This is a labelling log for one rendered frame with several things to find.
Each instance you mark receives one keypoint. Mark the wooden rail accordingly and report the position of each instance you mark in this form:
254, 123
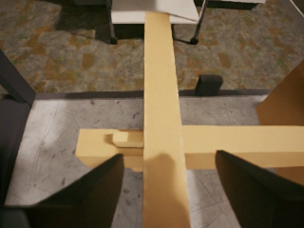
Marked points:
266, 146

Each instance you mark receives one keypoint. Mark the tan wooden board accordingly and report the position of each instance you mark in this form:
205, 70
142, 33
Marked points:
282, 107
165, 193

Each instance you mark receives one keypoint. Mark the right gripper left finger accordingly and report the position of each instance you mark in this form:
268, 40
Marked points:
89, 202

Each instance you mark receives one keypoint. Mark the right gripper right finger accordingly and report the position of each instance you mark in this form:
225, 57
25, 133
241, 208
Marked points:
259, 197

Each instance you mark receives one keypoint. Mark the black rectangular block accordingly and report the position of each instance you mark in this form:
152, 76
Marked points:
208, 84

